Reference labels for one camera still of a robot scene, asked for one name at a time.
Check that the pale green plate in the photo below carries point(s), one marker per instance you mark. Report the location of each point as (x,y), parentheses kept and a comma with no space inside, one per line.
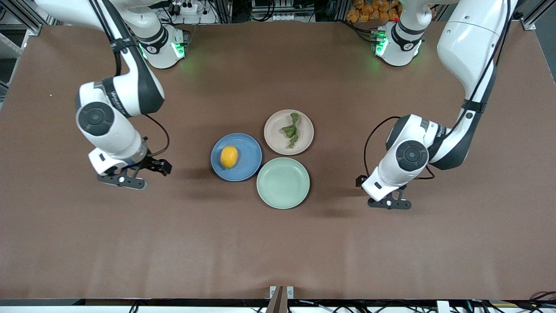
(283,183)

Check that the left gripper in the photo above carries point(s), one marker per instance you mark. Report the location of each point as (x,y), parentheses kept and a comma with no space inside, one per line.
(360,181)

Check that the aluminium frame profile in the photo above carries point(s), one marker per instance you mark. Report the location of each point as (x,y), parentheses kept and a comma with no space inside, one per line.
(26,19)
(536,17)

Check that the small metal bracket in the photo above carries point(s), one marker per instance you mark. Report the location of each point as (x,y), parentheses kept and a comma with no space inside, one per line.
(281,291)

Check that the table cover sheet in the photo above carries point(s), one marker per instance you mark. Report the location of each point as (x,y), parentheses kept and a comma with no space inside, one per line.
(391,261)

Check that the yellow lemon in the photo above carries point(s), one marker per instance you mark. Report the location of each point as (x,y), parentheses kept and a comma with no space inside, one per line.
(229,157)

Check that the white power strip with plugs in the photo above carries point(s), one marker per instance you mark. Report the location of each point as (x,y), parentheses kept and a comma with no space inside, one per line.
(195,11)

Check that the blue plate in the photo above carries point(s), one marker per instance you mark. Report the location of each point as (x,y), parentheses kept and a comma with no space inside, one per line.
(249,163)

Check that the beige plate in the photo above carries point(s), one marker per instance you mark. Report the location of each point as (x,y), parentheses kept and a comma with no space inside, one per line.
(276,130)

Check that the green lettuce leaf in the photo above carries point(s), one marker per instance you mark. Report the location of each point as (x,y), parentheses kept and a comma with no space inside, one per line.
(292,130)

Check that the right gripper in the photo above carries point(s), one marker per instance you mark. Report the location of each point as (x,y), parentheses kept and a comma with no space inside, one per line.
(150,163)

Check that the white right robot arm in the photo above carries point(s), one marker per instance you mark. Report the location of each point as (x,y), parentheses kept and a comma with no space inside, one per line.
(95,118)

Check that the bag of orange items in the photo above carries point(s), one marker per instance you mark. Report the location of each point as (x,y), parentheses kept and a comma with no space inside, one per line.
(371,11)

